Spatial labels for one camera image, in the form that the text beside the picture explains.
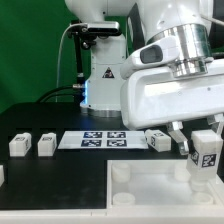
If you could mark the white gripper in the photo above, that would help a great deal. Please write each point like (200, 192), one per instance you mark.
(151, 95)

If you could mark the white square tabletop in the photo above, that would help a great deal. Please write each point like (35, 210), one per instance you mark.
(152, 183)

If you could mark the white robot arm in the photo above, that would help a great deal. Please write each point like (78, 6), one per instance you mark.
(143, 22)

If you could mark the white tag sheet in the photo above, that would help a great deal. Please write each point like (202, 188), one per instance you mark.
(103, 140)

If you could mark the white part at left edge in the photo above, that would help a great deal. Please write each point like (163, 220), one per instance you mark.
(2, 178)

